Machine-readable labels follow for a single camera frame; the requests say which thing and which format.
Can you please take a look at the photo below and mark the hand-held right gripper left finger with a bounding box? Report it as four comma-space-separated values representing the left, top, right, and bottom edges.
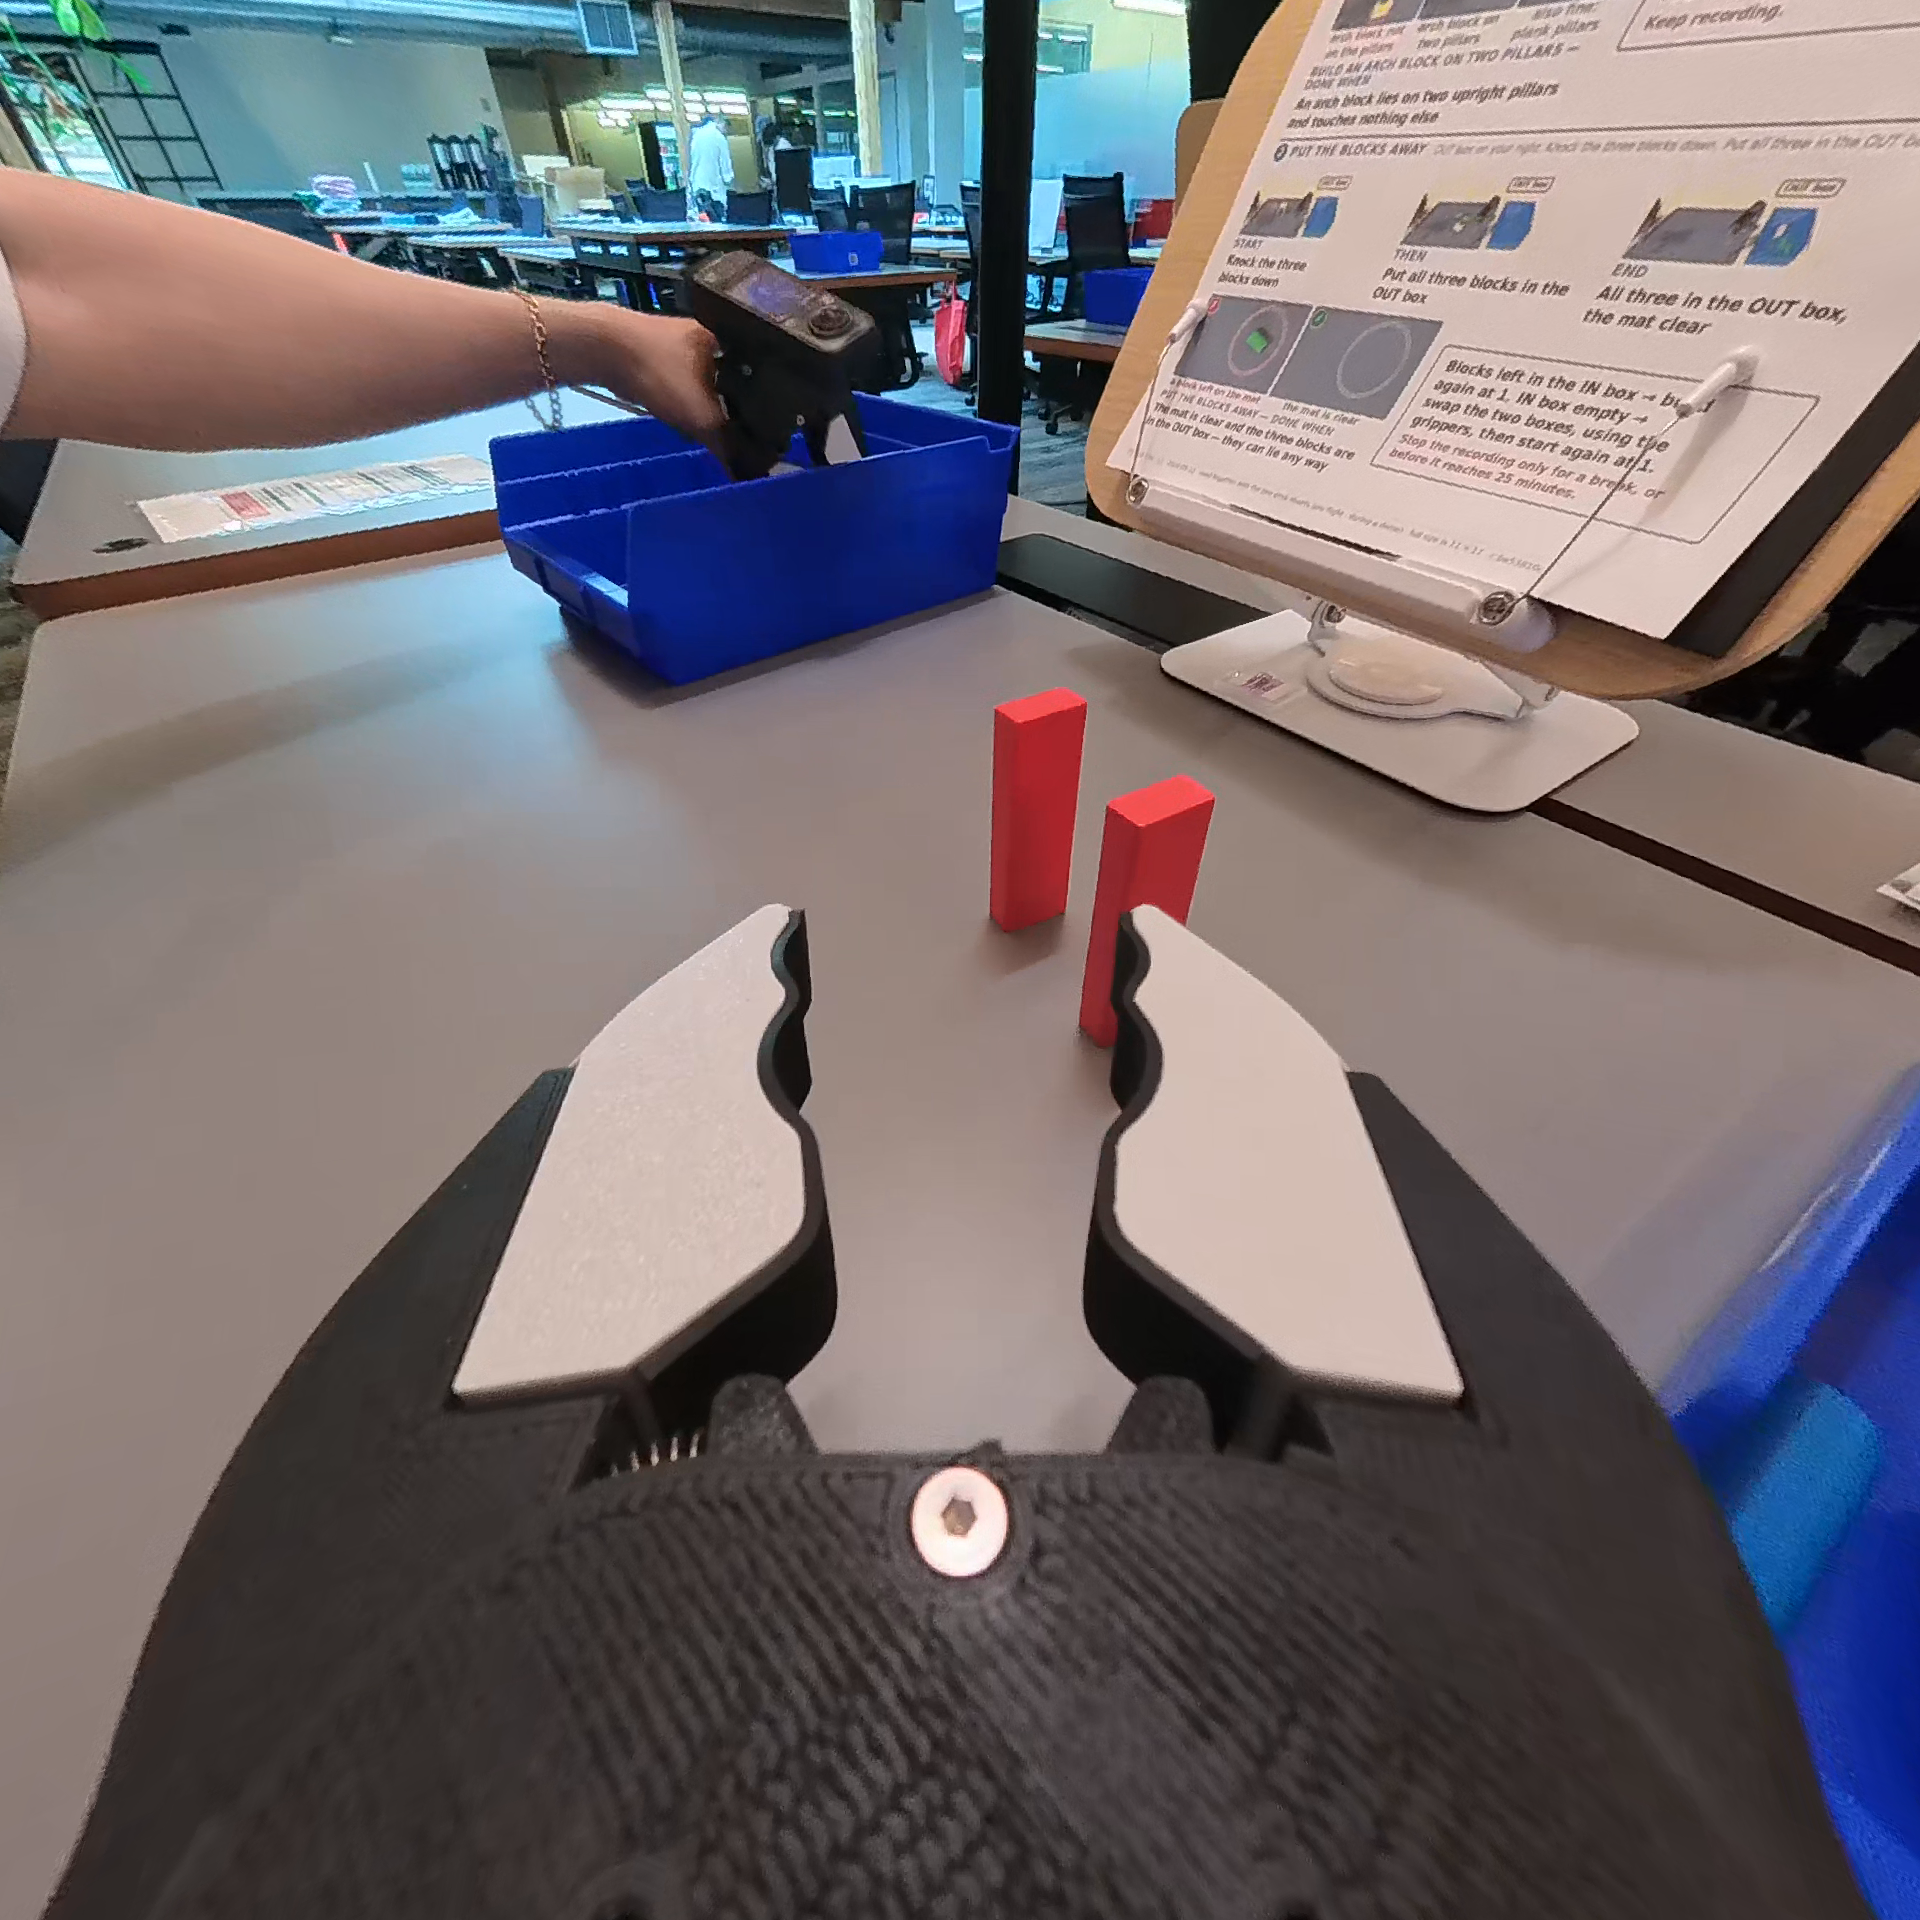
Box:
450, 903, 840, 1413

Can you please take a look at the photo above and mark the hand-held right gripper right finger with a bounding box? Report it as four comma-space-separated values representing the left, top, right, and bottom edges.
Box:
1082, 903, 1469, 1460

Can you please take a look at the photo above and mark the blue plastic bin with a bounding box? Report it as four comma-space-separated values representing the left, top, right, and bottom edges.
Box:
1656, 1072, 1920, 1920
490, 390, 1025, 690

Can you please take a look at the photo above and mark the red wooden block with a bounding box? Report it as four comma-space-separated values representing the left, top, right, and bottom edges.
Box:
1079, 775, 1219, 1051
988, 686, 1092, 934

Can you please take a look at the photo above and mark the person's left forearm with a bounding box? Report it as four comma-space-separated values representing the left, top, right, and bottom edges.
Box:
0, 167, 637, 454

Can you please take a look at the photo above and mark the person's left hand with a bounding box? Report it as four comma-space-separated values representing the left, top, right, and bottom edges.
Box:
596, 312, 739, 454

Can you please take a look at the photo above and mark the black support pole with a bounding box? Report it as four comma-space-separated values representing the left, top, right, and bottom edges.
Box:
977, 0, 1044, 440

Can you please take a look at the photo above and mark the instruction sheet on stand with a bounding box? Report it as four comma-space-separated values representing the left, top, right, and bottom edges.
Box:
1087, 0, 1920, 703

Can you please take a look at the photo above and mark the white label sheet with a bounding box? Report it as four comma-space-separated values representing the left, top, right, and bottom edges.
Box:
136, 453, 499, 547

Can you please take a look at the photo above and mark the white stand base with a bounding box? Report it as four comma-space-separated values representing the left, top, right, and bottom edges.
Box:
1161, 596, 1643, 817

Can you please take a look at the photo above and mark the printed instruction sheet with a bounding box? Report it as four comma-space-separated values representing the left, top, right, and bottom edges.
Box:
1106, 0, 1920, 642

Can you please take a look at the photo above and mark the potted green plant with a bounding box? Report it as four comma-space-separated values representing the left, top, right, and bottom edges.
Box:
0, 0, 156, 156

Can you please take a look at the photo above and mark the gold chain bracelet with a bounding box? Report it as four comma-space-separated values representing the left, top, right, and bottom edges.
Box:
508, 287, 568, 439

